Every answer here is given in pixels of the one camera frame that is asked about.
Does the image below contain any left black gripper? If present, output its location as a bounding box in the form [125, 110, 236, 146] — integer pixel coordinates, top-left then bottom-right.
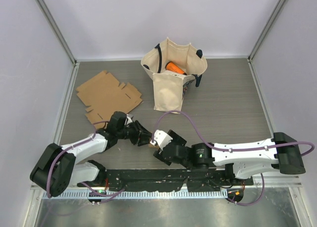
[117, 120, 153, 146]

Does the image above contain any left aluminium frame post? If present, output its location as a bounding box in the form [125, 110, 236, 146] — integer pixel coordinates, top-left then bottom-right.
[29, 0, 80, 66]

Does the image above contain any slotted cable duct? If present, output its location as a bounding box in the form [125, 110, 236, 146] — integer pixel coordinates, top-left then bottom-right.
[51, 189, 227, 202]

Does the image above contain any cardboard sheet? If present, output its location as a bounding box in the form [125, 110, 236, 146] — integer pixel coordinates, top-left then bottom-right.
[76, 70, 142, 128]

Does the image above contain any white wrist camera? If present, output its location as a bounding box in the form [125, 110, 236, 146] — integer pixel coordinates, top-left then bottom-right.
[125, 114, 133, 125]
[151, 130, 173, 150]

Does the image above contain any orange bottle in bag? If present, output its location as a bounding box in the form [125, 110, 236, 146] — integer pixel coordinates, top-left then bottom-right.
[165, 61, 187, 75]

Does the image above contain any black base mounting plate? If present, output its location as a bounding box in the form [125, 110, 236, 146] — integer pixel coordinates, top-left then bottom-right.
[86, 168, 254, 192]

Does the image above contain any right aluminium frame post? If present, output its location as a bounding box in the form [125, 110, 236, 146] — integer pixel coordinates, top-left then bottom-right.
[247, 0, 294, 63]

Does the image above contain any aluminium frame post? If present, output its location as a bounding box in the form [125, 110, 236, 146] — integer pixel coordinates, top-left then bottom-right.
[29, 0, 80, 66]
[247, 0, 294, 63]

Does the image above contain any brown cardboard box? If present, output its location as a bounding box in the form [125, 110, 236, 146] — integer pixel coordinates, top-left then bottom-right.
[149, 141, 157, 148]

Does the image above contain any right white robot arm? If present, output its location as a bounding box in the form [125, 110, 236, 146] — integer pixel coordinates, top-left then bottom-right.
[150, 130, 306, 185]

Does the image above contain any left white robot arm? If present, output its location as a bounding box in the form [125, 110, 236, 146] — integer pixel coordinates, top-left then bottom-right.
[30, 112, 152, 198]

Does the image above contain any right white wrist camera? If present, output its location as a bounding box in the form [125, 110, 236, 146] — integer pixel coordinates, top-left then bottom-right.
[151, 130, 173, 150]

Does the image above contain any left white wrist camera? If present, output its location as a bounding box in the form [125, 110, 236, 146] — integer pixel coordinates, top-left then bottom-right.
[125, 114, 133, 125]

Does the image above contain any beige canvas tote bag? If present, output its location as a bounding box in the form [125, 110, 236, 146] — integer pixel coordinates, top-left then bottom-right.
[141, 38, 208, 112]

